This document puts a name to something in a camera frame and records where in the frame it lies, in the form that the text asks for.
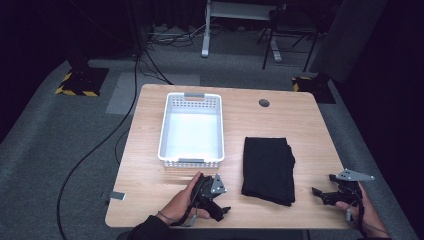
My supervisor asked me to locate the black metal chair frame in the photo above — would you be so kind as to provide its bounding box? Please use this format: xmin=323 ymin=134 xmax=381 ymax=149
xmin=256 ymin=6 xmax=322 ymax=73

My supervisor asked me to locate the black strap with grey toggle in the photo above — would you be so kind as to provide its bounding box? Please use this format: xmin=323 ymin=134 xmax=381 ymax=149
xmin=345 ymin=199 xmax=366 ymax=236
xmin=169 ymin=199 xmax=201 ymax=228

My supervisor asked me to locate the black yellow striped base plate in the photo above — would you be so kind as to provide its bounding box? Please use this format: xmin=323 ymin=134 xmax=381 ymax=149
xmin=54 ymin=67 xmax=110 ymax=98
xmin=291 ymin=75 xmax=337 ymax=104

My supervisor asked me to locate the grey leaning panel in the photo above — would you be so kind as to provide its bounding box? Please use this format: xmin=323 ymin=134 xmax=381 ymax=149
xmin=308 ymin=0 xmax=390 ymax=84

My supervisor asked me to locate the white plastic basket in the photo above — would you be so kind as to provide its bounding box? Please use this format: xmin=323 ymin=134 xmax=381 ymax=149
xmin=157 ymin=92 xmax=226 ymax=169

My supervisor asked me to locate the grey tape piece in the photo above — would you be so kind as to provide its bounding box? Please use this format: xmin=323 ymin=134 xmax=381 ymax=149
xmin=108 ymin=190 xmax=127 ymax=202

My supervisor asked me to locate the person's right hand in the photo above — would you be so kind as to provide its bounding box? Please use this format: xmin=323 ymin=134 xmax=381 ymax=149
xmin=335 ymin=181 xmax=390 ymax=236

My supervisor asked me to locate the short black floor cable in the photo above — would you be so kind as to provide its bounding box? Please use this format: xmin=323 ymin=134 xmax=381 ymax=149
xmin=114 ymin=128 xmax=131 ymax=166

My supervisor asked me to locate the black stand pole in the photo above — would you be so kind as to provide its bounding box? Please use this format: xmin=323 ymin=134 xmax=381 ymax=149
xmin=125 ymin=0 xmax=148 ymax=58

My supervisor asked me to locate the white desk frame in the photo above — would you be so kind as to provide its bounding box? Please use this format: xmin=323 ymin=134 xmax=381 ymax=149
xmin=200 ymin=0 xmax=288 ymax=63

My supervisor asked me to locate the grey floor mat patch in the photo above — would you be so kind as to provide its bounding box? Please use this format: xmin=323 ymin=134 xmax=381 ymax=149
xmin=105 ymin=71 xmax=201 ymax=116

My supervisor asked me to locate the black cloth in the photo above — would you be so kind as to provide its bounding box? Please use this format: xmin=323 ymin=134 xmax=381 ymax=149
xmin=241 ymin=136 xmax=297 ymax=208

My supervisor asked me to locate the long black floor cable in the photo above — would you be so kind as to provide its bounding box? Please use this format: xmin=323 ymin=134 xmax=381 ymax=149
xmin=55 ymin=54 xmax=140 ymax=240

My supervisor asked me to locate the person's left hand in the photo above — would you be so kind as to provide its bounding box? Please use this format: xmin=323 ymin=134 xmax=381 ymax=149
xmin=159 ymin=171 xmax=212 ymax=226

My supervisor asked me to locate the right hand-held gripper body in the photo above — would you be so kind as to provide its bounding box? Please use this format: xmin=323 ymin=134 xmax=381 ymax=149
xmin=328 ymin=168 xmax=376 ymax=207

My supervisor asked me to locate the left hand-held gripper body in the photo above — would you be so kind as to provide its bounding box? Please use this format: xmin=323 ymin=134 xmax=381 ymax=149
xmin=190 ymin=173 xmax=228 ymax=214

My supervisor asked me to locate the bundle of floor cables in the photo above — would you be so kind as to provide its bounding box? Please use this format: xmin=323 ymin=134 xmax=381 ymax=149
xmin=146 ymin=22 xmax=209 ymax=49

